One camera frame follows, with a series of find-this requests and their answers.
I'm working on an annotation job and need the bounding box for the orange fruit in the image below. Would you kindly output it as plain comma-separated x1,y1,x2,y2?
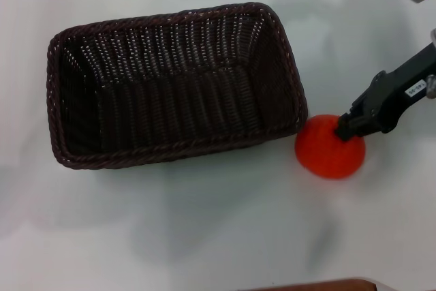
294,113,367,181

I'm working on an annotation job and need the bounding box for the dark brown woven basket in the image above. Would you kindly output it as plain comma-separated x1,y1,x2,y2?
46,1,309,171

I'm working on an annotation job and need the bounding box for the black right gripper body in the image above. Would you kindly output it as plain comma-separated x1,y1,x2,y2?
373,40,436,135

